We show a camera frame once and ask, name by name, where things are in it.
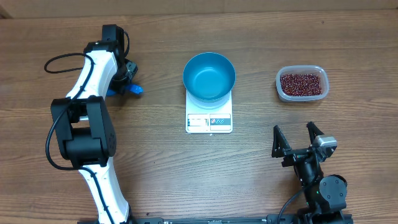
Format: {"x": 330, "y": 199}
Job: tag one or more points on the white digital kitchen scale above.
{"x": 209, "y": 117}

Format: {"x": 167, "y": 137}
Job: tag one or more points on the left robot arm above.
{"x": 83, "y": 126}

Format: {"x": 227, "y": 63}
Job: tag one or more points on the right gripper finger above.
{"x": 313, "y": 131}
{"x": 280, "y": 147}

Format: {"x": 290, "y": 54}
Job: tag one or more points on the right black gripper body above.
{"x": 308, "y": 168}

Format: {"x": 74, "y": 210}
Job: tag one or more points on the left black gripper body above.
{"x": 124, "y": 77}

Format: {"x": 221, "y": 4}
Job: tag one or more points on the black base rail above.
{"x": 214, "y": 220}

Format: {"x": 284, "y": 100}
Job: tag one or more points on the blue plastic measuring scoop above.
{"x": 132, "y": 88}

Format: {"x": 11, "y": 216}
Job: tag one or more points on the clear plastic container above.
{"x": 301, "y": 69}

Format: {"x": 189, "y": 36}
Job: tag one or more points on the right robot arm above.
{"x": 325, "y": 195}

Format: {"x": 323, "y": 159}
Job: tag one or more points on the red adzuki beans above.
{"x": 307, "y": 84}

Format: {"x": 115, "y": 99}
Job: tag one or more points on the blue metal bowl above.
{"x": 209, "y": 76}

